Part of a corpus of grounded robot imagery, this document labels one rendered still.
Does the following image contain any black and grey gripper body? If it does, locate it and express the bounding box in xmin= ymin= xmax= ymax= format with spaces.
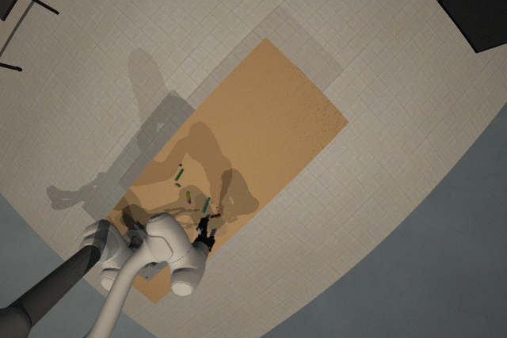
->
xmin=194 ymin=233 xmax=210 ymax=249

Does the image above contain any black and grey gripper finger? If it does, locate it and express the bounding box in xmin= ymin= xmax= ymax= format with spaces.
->
xmin=196 ymin=214 xmax=212 ymax=238
xmin=208 ymin=229 xmax=217 ymax=252

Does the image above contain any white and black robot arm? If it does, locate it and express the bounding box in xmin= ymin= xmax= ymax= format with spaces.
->
xmin=0 ymin=212 xmax=209 ymax=338

